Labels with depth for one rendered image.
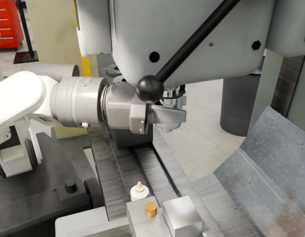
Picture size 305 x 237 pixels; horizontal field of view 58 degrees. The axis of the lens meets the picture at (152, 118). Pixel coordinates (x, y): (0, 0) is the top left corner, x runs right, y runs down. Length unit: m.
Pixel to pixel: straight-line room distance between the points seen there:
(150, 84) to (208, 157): 2.05
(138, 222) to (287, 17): 0.40
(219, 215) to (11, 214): 0.86
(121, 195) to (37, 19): 1.62
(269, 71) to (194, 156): 1.57
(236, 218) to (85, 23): 0.46
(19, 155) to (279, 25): 1.06
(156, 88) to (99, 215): 0.57
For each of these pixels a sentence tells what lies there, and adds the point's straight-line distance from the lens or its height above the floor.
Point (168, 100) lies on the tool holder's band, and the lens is 0.43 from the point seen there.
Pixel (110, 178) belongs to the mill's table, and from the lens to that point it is 0.77.
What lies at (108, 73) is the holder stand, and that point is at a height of 1.12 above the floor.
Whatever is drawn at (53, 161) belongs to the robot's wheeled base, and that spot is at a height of 0.57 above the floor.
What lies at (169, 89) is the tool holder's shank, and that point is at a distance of 0.43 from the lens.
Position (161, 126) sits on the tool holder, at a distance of 0.46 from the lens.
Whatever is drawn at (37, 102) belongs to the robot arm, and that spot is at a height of 1.25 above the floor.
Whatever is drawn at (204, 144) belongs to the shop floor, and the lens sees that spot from 2.44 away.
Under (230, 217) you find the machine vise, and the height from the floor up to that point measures 0.99.
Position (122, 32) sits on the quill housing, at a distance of 0.31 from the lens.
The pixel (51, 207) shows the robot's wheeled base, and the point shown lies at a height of 0.59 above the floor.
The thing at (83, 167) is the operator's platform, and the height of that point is 0.40.
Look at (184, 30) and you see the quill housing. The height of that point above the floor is 1.39.
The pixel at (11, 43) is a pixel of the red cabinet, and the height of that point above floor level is 0.14.
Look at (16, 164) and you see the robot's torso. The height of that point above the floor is 0.70.
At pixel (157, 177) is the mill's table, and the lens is 0.77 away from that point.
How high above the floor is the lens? 1.46
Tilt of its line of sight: 32 degrees down
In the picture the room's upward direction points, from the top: straight up
